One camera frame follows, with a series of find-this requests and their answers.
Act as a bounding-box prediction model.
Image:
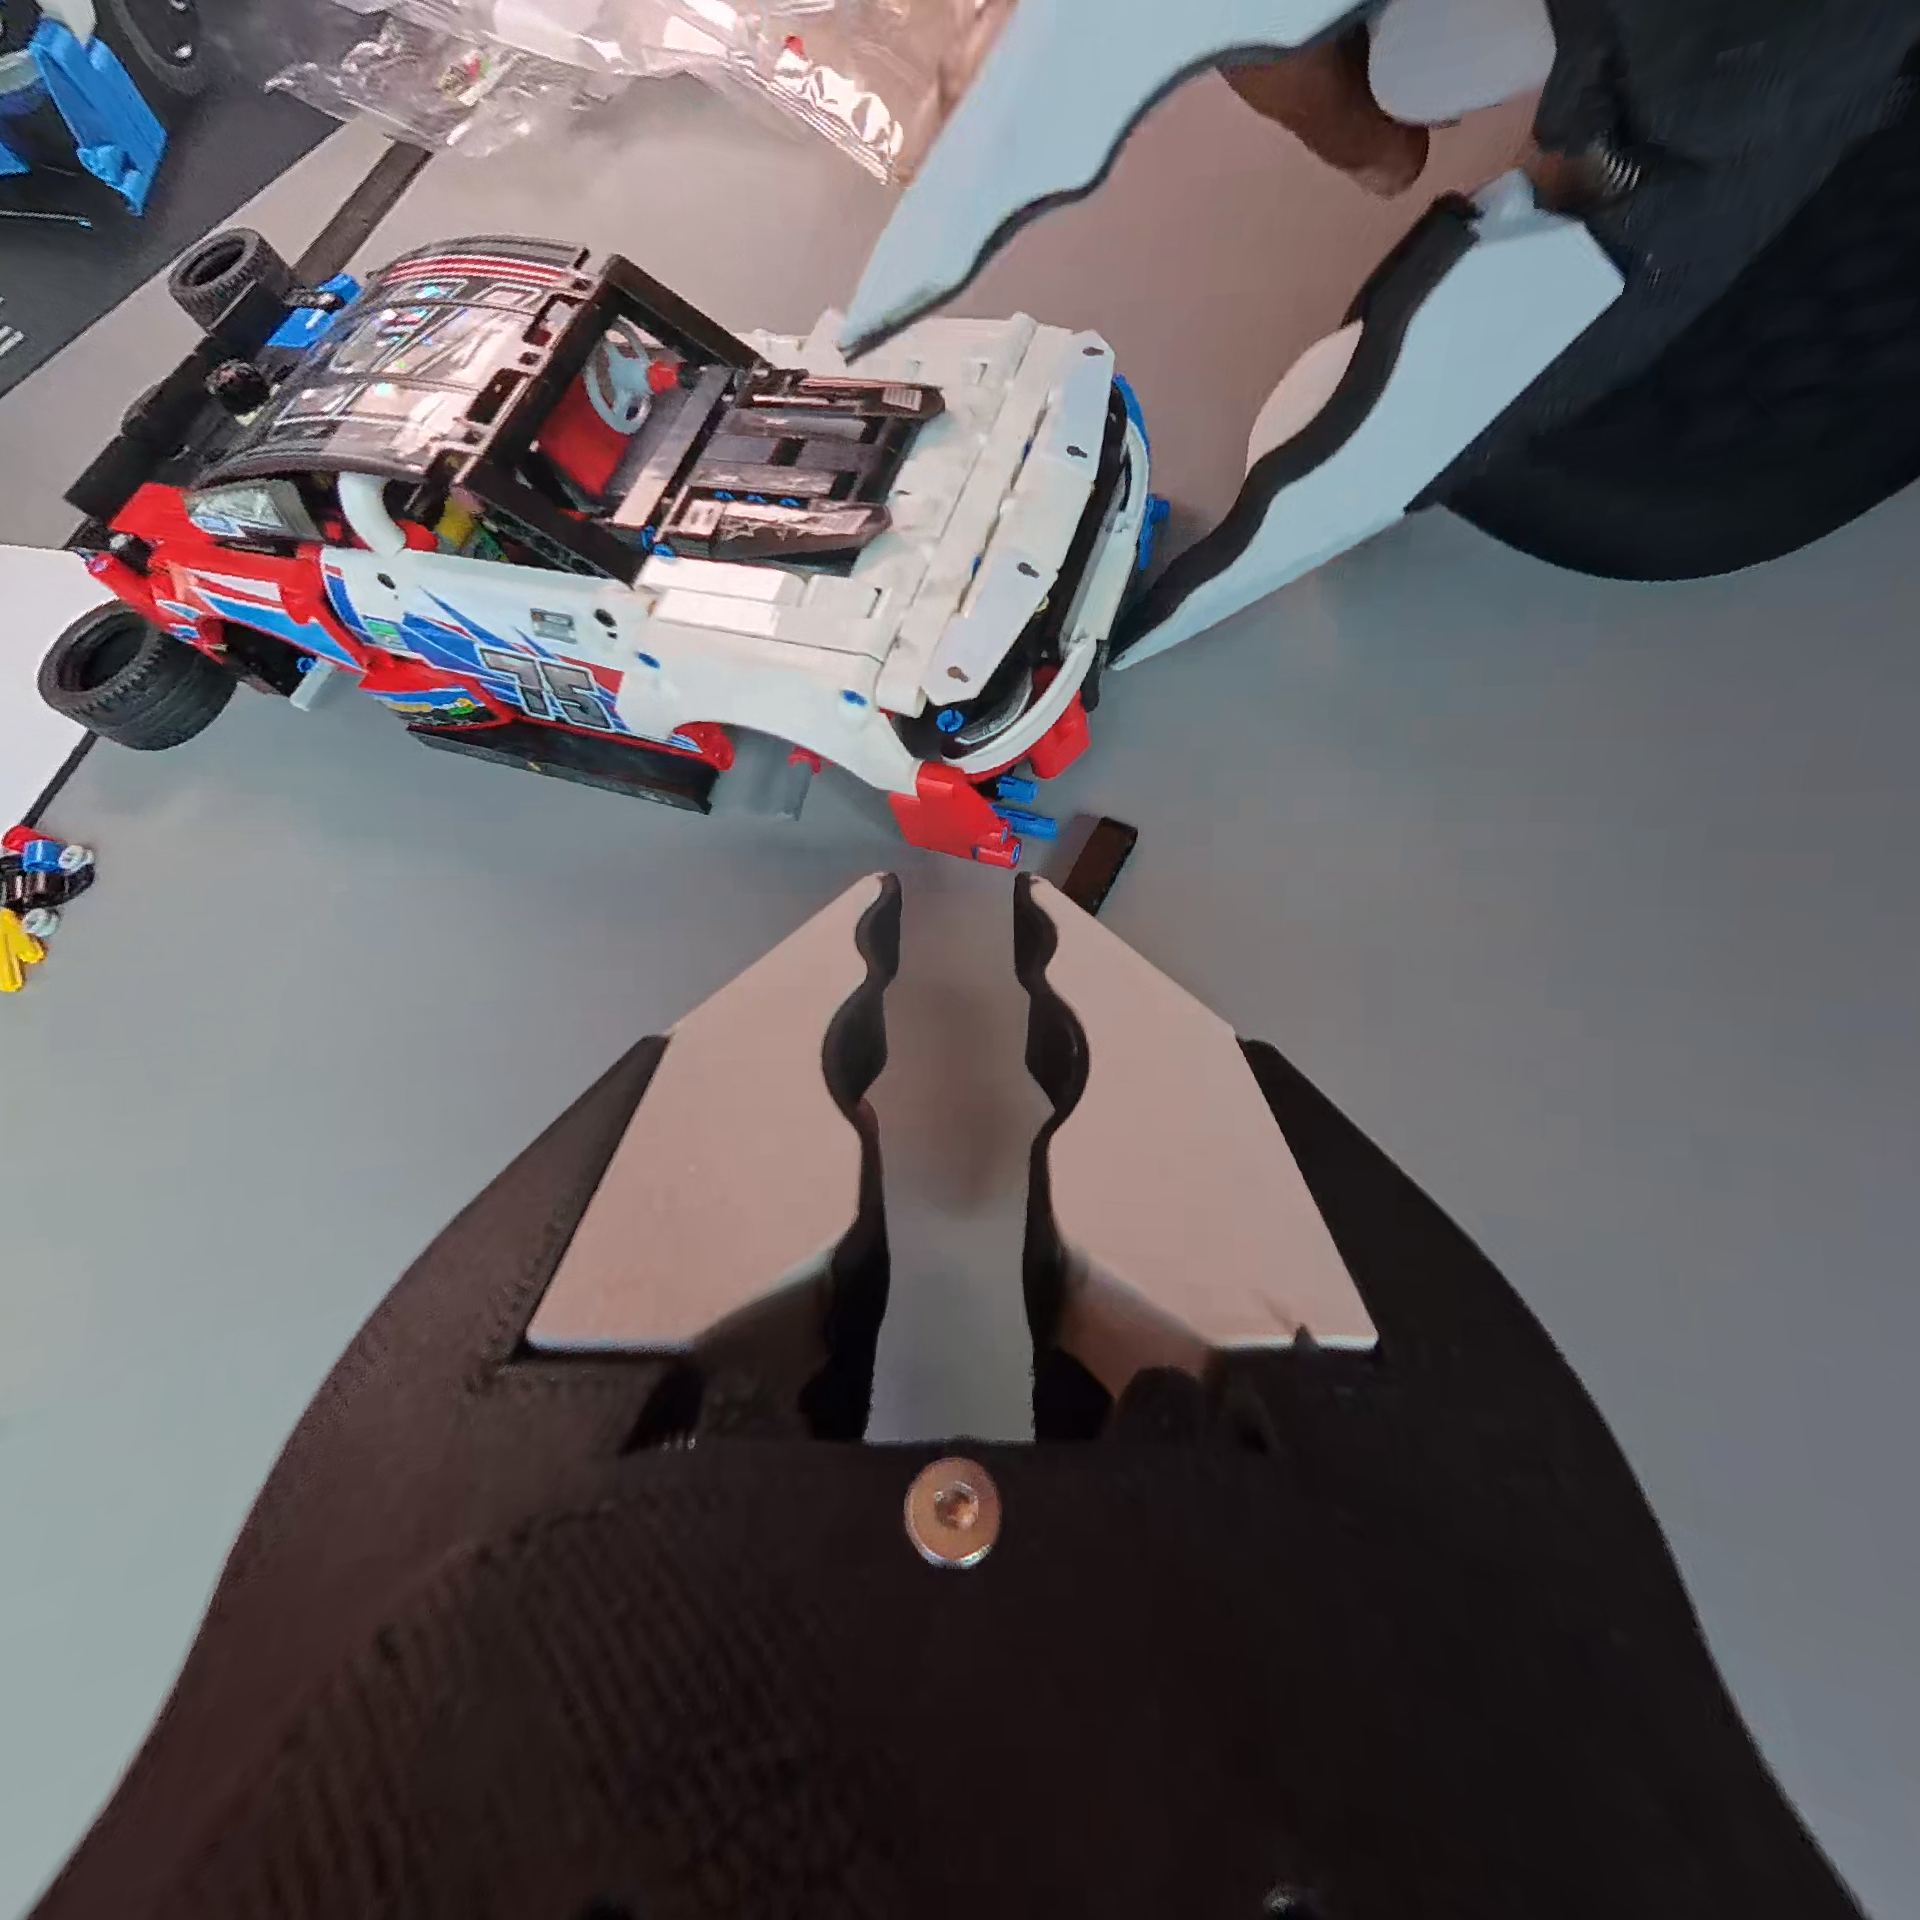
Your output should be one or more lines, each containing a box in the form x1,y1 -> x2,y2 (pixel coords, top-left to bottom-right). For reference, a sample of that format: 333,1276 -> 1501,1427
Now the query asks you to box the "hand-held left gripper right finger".
1013,874 -> 1383,1422

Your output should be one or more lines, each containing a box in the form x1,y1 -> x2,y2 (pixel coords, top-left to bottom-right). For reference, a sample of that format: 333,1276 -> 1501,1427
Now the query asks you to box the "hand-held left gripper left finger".
526,874 -> 905,1419

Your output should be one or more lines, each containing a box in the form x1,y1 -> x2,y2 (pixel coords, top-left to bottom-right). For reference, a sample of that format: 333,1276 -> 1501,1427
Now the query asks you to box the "small yellow black brick assembly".
0,823 -> 97,994

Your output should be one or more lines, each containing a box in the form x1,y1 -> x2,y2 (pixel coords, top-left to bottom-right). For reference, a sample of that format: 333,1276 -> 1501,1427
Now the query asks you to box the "person's right hand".
1227,36 -> 1431,201

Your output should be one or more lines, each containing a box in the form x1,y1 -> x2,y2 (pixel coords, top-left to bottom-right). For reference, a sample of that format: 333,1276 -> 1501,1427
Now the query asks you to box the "black rubber tyre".
166,228 -> 295,335
37,604 -> 243,751

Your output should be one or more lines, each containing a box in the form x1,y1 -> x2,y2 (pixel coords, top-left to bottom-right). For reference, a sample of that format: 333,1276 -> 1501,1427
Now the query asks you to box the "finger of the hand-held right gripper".
1110,187 -> 1630,673
832,0 -> 1383,361

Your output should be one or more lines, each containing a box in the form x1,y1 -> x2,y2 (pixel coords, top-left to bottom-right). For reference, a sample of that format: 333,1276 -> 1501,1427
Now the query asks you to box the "printed car model box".
0,0 -> 392,401

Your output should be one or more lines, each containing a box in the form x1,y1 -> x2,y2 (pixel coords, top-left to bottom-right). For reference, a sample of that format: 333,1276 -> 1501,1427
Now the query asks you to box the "brick-built race car model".
67,238 -> 1173,874

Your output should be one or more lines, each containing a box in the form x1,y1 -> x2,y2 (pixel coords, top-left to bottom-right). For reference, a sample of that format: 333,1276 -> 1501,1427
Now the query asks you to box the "black office chair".
1500,270 -> 1920,582

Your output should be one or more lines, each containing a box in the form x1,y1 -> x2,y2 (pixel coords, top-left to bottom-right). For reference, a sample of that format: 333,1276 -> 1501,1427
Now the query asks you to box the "clear plastic bag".
263,0 -> 1022,189

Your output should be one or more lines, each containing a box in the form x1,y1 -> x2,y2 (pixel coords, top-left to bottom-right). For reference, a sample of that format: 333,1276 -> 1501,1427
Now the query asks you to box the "small black flat brick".
1056,815 -> 1143,911

